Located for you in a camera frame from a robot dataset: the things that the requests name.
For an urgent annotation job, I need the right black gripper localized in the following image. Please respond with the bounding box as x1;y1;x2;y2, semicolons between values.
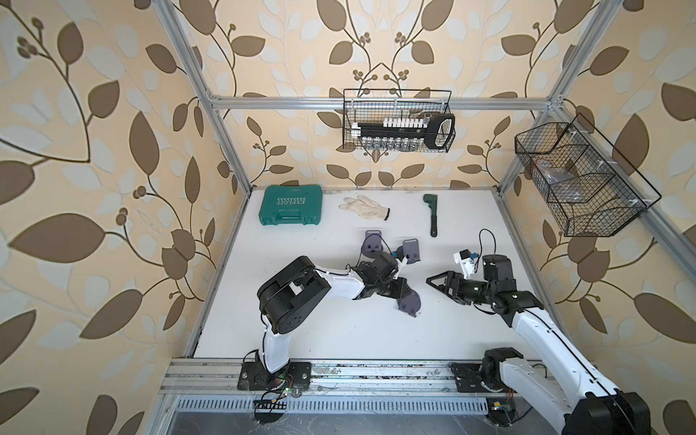
428;270;494;305

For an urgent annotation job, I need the grey phone stand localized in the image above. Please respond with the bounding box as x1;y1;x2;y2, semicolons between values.
397;291;422;317
395;239;421;265
361;230;384;259

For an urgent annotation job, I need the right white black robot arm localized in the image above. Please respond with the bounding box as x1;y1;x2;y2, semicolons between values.
426;255;652;434

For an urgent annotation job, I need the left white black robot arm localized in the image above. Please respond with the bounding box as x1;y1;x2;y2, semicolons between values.
257;251;422;374

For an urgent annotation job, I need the green plastic tool case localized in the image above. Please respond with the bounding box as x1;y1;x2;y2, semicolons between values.
258;185;323;226

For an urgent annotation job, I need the plastic bag in basket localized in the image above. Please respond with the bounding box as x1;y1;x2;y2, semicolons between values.
536;159;583;203

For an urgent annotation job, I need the socket bit set holder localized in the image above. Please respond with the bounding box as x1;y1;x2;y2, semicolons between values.
347;112;456;152

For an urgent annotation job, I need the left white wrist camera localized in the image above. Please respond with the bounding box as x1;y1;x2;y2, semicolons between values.
388;253;408;279

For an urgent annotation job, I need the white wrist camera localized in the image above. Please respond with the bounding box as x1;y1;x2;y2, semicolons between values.
453;249;480;279
388;253;408;279

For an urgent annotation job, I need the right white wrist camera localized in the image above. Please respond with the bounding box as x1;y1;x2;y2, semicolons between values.
453;249;480;279

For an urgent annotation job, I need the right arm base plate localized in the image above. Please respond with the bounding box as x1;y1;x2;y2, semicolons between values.
449;360;531;393

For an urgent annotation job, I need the green black handled tool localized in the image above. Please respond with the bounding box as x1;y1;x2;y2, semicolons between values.
423;194;438;237

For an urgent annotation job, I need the right black wire basket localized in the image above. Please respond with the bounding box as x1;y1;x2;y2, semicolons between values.
515;113;662;237

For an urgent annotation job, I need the black wire basket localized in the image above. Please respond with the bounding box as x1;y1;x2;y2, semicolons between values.
515;113;662;237
342;88;456;153

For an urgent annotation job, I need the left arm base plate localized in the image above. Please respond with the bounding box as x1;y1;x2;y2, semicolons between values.
237;360;312;392

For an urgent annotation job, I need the back black wire basket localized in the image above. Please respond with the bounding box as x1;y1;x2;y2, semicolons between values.
342;88;456;153

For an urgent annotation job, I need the aluminium mounting rail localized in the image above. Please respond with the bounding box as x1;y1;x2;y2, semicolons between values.
161;357;507;397

